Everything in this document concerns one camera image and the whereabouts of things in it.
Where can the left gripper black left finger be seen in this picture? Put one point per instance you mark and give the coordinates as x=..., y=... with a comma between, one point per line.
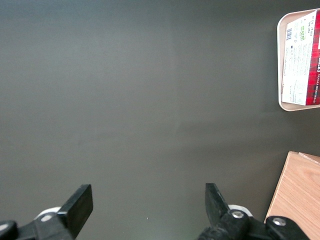
x=75, y=212

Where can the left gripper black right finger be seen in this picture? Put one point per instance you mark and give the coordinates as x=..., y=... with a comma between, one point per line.
x=217, y=212

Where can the beige plastic tray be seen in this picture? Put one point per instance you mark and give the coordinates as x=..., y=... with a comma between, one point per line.
x=280, y=50

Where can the wooden drawer cabinet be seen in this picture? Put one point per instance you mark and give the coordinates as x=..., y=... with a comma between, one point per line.
x=297, y=195

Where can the red shortbread cookie box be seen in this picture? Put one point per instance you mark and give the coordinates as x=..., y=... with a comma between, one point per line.
x=300, y=62

